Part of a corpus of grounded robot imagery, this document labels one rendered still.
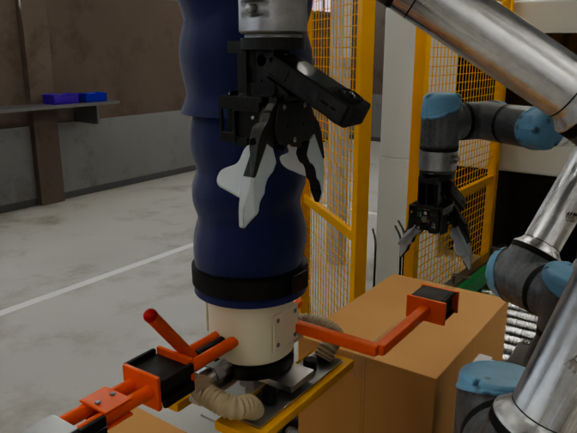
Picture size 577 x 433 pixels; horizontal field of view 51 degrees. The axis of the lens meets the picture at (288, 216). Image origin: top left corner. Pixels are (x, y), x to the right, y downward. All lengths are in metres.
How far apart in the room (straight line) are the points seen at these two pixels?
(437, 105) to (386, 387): 0.75
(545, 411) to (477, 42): 0.43
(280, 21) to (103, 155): 7.43
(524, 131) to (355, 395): 0.85
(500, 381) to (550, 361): 0.16
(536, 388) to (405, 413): 0.89
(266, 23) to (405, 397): 1.15
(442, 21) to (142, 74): 7.73
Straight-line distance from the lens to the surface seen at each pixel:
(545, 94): 0.81
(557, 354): 0.76
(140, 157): 8.44
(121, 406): 1.00
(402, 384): 1.60
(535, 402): 0.78
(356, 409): 1.71
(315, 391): 1.23
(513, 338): 2.77
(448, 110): 1.21
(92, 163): 7.95
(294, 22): 0.67
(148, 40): 8.52
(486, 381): 0.91
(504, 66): 0.79
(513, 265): 1.45
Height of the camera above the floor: 1.71
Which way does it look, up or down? 15 degrees down
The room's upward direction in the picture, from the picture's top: straight up
